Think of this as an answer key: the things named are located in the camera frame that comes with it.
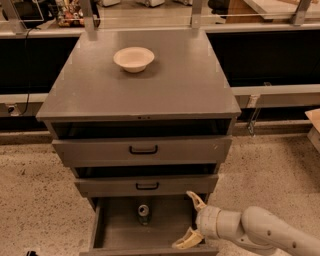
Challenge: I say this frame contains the grey drawer cabinet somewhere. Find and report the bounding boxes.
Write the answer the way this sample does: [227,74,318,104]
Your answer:
[35,29,242,214]

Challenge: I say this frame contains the black top drawer handle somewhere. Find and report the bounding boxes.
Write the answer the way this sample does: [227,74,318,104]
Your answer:
[129,145,158,155]

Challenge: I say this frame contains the black middle drawer handle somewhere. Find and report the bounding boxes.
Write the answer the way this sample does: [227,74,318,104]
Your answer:
[135,182,159,191]

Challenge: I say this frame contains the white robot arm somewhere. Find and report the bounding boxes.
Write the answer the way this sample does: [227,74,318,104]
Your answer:
[172,191,320,256]

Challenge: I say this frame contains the wooden box at right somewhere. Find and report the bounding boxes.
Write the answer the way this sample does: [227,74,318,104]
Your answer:
[305,109,320,153]

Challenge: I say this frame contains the white paper bowl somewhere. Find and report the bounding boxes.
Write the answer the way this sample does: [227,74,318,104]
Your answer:
[113,47,155,73]

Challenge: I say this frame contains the grey bottom drawer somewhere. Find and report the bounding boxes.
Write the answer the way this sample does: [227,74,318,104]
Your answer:
[79,195,218,256]

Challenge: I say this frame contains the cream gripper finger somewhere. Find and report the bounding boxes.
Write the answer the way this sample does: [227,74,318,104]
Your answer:
[172,227,204,250]
[186,191,206,212]

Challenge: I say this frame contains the black drawer handle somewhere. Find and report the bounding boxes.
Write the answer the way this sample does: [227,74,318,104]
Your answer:
[129,145,158,155]
[135,182,159,191]

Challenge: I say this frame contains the colourful items on shelf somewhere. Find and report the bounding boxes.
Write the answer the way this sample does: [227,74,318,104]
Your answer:
[56,0,84,27]

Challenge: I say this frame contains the grey drawer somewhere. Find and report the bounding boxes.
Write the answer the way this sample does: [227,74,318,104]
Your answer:
[75,174,218,198]
[53,136,232,167]
[79,195,218,256]

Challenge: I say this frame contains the grey middle drawer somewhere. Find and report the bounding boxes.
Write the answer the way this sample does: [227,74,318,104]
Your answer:
[75,174,218,198]

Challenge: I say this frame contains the grey top drawer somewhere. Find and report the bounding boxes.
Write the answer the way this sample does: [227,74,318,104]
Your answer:
[53,136,232,167]

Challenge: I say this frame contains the green soda can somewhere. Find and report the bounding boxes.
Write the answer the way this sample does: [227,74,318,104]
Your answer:
[137,204,151,225]

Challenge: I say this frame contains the black power cable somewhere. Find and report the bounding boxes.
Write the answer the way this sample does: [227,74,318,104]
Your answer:
[18,28,34,116]

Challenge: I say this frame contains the metal bracket under rail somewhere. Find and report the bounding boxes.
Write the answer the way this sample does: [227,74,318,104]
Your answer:
[247,94,261,136]

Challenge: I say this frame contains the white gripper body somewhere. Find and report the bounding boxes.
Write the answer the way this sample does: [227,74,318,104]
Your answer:
[196,206,242,240]

